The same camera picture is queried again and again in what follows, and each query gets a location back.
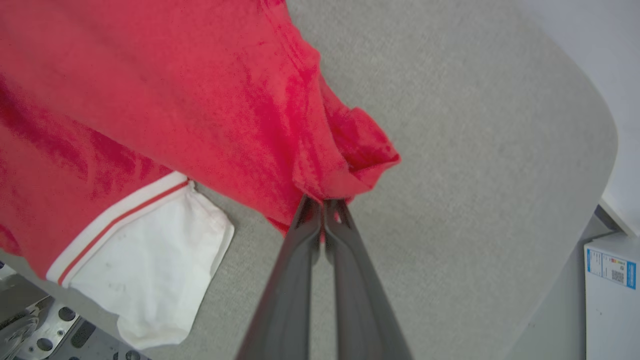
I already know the white box with blue label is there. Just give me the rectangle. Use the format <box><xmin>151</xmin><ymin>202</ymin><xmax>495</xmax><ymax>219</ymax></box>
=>
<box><xmin>583</xmin><ymin>232</ymin><xmax>640</xmax><ymax>360</ymax></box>

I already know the red and white shirt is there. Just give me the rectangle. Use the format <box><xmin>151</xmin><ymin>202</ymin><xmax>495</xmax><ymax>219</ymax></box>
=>
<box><xmin>0</xmin><ymin>0</ymin><xmax>402</xmax><ymax>351</ymax></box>

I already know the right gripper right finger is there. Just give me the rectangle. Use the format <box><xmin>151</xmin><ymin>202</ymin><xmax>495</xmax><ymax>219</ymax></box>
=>
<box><xmin>323</xmin><ymin>198</ymin><xmax>414</xmax><ymax>360</ymax></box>

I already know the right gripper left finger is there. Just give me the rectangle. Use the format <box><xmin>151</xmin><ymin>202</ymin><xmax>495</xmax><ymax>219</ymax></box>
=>
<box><xmin>235</xmin><ymin>195</ymin><xmax>324</xmax><ymax>360</ymax></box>

